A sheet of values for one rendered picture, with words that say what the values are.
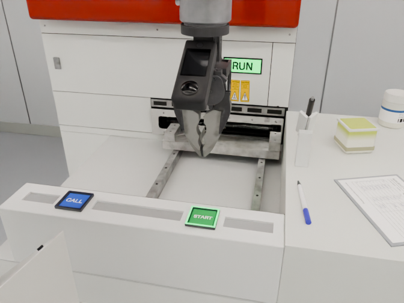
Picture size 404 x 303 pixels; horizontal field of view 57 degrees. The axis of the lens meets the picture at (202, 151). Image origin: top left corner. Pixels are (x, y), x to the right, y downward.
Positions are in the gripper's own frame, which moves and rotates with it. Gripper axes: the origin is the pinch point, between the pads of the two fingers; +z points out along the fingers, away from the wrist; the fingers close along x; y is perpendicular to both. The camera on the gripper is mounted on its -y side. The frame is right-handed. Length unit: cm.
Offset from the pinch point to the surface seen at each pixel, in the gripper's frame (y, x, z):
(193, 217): 0.4, 1.6, 14.2
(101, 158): 42, 42, 29
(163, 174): 31.7, 17.6, 25.6
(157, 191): 24.0, 17.0, 26.1
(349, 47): 207, -56, 24
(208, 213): 2.0, -0.9, 14.2
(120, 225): -3.9, 14.4, 14.9
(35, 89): 207, 184, 68
